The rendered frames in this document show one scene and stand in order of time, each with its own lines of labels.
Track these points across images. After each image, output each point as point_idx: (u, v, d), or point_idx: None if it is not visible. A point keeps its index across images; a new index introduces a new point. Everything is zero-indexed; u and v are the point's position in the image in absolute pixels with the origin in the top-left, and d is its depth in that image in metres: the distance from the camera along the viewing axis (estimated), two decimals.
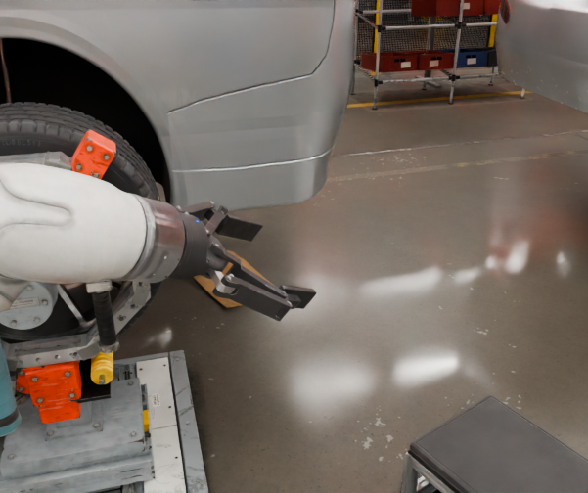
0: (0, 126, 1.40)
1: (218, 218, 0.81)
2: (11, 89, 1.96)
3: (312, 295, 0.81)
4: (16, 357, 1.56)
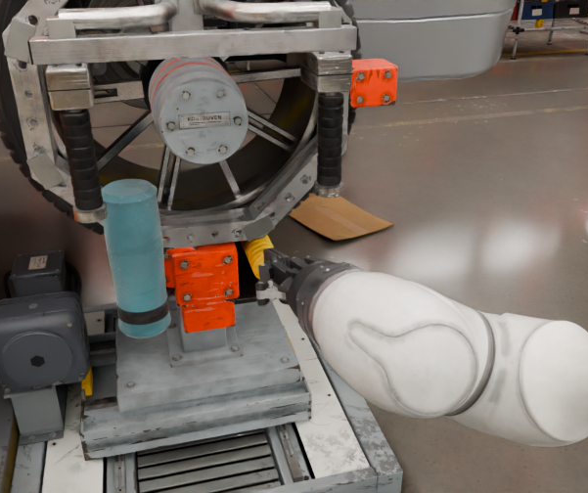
0: None
1: None
2: None
3: None
4: (161, 232, 1.12)
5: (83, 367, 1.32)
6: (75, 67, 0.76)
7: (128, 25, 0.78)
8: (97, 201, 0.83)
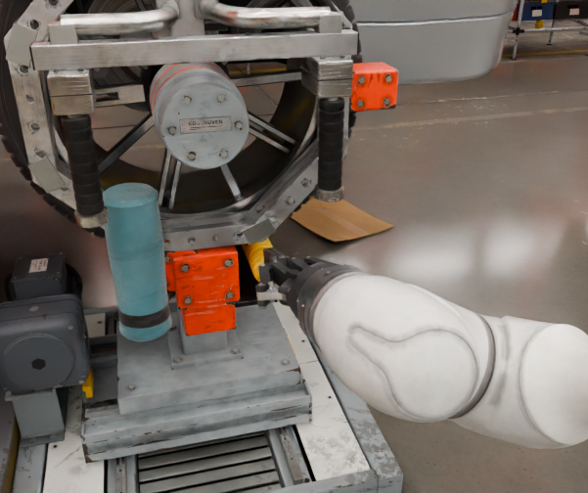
0: None
1: None
2: None
3: None
4: (162, 235, 1.12)
5: (84, 370, 1.32)
6: (77, 72, 0.76)
7: (130, 31, 0.78)
8: (98, 205, 0.84)
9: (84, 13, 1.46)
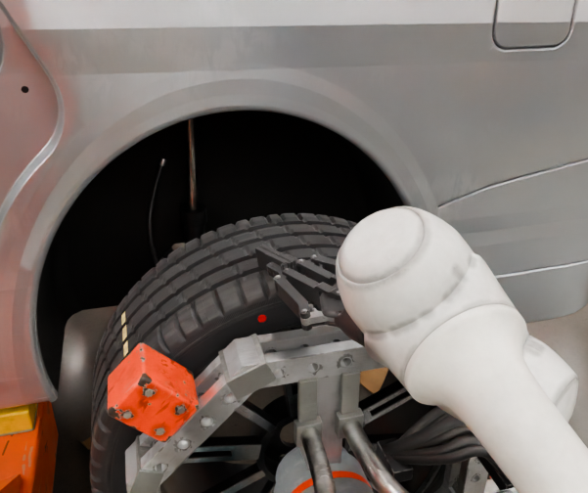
0: None
1: (298, 275, 0.79)
2: (197, 165, 1.40)
3: (266, 247, 0.87)
4: None
5: None
6: None
7: None
8: None
9: None
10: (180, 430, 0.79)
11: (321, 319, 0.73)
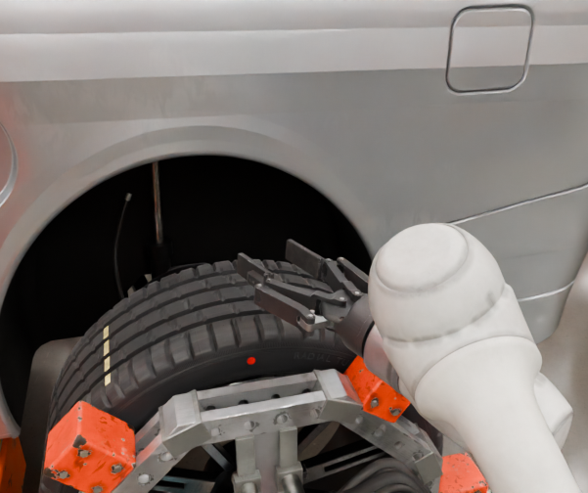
0: None
1: (286, 285, 0.77)
2: (160, 201, 1.42)
3: (292, 244, 0.89)
4: None
5: None
6: None
7: None
8: None
9: None
10: (117, 487, 0.80)
11: (324, 324, 0.72)
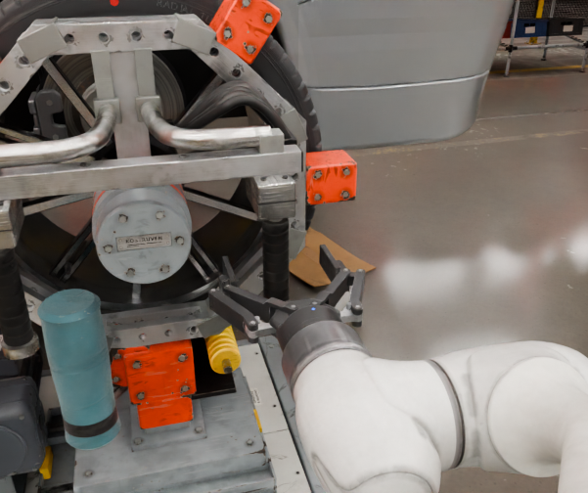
0: None
1: (243, 291, 0.76)
2: None
3: (325, 248, 0.87)
4: (112, 333, 1.07)
5: (38, 457, 1.27)
6: None
7: (54, 160, 0.74)
8: (25, 336, 0.79)
9: (42, 79, 1.42)
10: None
11: (269, 331, 0.71)
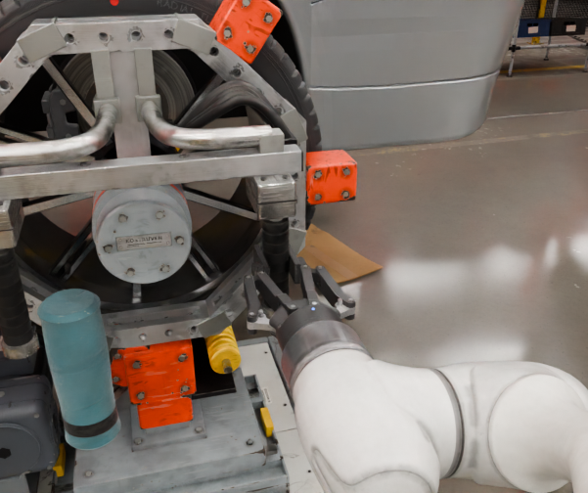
0: None
1: (269, 281, 0.78)
2: None
3: (289, 246, 0.88)
4: (112, 333, 1.07)
5: (52, 455, 1.28)
6: None
7: (54, 160, 0.74)
8: (25, 336, 0.79)
9: None
10: None
11: (266, 327, 0.71)
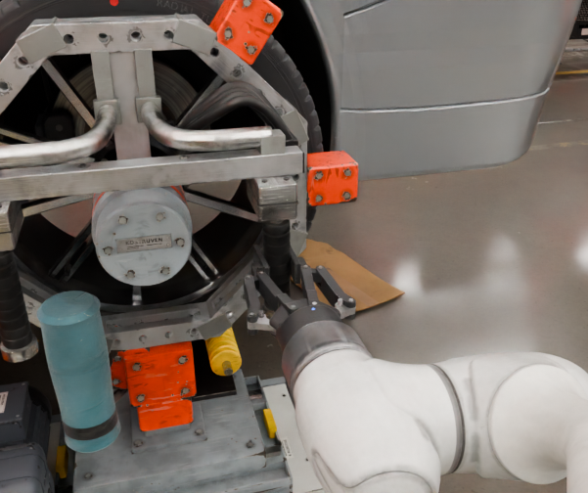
0: None
1: (269, 281, 0.78)
2: None
3: None
4: (112, 335, 1.06)
5: None
6: None
7: (53, 161, 0.73)
8: (24, 339, 0.78)
9: (51, 101, 1.25)
10: None
11: (266, 327, 0.71)
